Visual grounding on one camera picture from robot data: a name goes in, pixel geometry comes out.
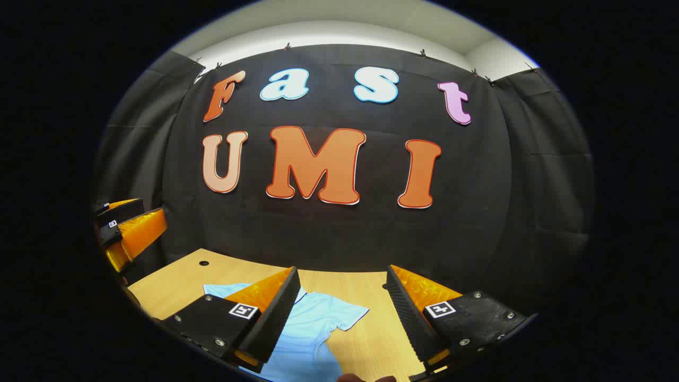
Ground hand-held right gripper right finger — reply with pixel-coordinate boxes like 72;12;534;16
386;264;539;382

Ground light blue T-shirt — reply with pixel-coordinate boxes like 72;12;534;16
203;283;370;382

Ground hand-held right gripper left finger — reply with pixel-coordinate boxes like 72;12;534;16
159;266;301;374

